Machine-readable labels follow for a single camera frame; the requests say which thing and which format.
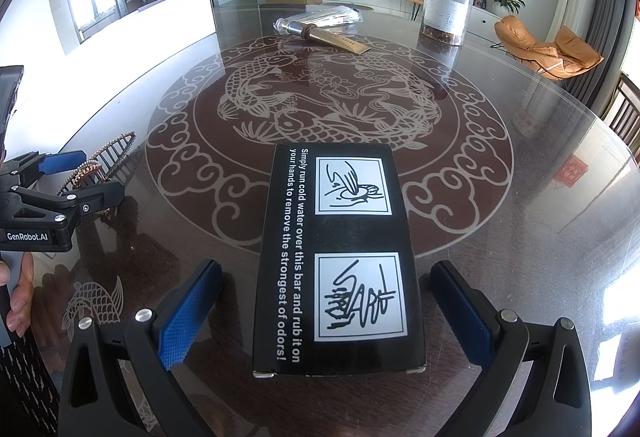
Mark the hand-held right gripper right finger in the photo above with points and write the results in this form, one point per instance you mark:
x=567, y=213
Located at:
x=460, y=312

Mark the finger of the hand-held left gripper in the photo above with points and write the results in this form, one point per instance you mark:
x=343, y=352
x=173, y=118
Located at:
x=95, y=199
x=60, y=161

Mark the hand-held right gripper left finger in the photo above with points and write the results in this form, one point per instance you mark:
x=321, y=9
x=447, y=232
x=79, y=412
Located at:
x=190, y=312

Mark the brown beaded hair clip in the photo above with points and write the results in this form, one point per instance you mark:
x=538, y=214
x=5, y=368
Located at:
x=112, y=152

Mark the black printed box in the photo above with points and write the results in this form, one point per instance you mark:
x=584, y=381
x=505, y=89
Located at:
x=290, y=317

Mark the dark glass desktop fish pattern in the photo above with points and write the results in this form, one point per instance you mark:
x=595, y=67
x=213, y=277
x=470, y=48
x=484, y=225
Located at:
x=500, y=267

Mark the person's left hand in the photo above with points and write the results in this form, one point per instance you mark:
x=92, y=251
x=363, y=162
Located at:
x=24, y=297

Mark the person's black dotted clothing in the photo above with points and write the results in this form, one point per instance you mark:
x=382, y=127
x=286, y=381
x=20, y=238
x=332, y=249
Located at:
x=25, y=392

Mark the dark wooden dining chair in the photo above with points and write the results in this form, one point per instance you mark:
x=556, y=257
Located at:
x=625, y=117

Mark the orange leather lounge chair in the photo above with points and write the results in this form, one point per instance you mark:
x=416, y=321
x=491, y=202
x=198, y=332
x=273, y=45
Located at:
x=550, y=52

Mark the gold cosmetic tube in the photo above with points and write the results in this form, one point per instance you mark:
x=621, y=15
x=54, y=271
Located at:
x=335, y=39

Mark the clear plastic sleeve bundle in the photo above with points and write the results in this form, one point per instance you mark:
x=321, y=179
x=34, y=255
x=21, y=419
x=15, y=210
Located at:
x=335, y=14

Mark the clear jar with black lid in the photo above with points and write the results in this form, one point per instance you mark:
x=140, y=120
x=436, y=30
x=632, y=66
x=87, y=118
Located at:
x=447, y=7

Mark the grey curtain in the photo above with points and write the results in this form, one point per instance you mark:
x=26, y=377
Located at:
x=612, y=27

